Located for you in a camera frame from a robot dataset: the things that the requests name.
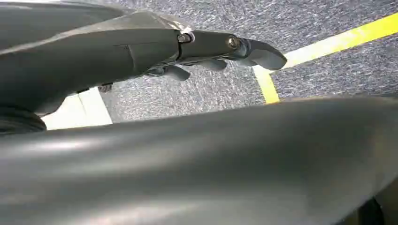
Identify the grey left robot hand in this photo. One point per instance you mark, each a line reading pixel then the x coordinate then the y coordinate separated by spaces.
pixel 199 161

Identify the short yellow floor tape strip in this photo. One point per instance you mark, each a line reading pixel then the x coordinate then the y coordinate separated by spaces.
pixel 269 87

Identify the white flat panel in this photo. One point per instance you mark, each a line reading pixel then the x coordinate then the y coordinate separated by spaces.
pixel 84 111

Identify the ribbed grey left arm sleeve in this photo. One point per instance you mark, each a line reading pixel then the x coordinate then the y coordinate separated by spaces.
pixel 18 122

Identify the long yellow floor tape strip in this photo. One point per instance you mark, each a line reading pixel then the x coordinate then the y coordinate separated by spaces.
pixel 342 40

